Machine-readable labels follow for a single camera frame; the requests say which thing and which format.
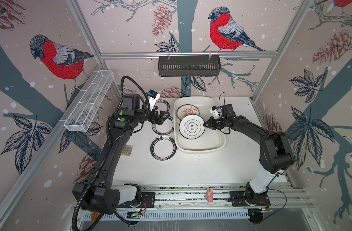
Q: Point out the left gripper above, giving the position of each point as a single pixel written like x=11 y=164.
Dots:
x=160 y=120

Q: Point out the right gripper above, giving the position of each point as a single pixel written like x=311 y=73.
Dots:
x=212 y=124

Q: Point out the white plate with green emblem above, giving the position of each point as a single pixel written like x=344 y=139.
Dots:
x=191 y=127

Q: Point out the orange sunburst plate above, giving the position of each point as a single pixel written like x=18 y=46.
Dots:
x=186 y=110

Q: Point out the green red rim plate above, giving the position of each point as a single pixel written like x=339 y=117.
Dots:
x=163 y=148

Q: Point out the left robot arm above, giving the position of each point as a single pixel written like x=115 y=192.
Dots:
x=96 y=193

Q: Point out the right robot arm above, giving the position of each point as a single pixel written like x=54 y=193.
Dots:
x=275 y=152

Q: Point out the white plastic bin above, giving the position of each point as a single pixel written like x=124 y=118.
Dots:
x=211 y=140

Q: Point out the green rim plate middle left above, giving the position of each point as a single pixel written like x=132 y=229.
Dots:
x=165 y=129

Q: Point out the green rim plate far left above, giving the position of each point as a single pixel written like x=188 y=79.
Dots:
x=162 y=105

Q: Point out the pink toy figure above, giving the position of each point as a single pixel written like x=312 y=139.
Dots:
x=209 y=195

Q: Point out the brown white plush toy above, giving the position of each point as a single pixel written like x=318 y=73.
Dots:
x=94 y=216

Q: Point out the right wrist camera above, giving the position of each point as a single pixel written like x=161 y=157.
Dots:
x=215 y=110

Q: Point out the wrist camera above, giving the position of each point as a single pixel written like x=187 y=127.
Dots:
x=153 y=96
x=215 y=110

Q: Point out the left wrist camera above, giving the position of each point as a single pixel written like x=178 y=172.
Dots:
x=153 y=96

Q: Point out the black hanging wire basket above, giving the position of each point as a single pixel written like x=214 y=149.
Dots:
x=189 y=66

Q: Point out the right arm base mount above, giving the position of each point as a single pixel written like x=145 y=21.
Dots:
x=249 y=198

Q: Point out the horizontal aluminium frame bar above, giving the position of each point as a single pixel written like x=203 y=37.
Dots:
x=243 y=54

